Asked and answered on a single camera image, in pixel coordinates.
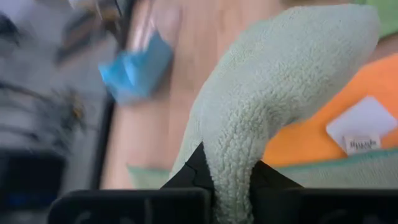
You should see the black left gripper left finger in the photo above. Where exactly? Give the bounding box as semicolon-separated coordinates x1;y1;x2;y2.
46;142;215;224

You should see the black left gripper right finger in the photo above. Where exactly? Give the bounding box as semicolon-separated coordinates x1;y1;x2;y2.
248;160;398;224

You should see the sage green microfiber towel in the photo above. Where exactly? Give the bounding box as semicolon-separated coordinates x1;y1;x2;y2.
127;3;398;224

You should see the blue microfiber towel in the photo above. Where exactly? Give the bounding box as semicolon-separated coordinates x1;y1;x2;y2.
98;30;174;106

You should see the orange microfiber towel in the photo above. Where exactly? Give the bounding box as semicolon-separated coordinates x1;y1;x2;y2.
262;52;398;168

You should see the lime green microfiber towel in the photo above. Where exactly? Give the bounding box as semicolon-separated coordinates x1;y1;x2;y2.
354;0;398;39

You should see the white tag on orange towel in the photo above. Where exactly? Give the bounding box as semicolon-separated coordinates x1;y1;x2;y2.
325;95;398;156

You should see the black perforated computer case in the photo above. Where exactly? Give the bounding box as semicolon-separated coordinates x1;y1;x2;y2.
0;149;67;213

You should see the black metal table frame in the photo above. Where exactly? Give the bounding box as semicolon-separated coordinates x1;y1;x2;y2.
90;0;136;190

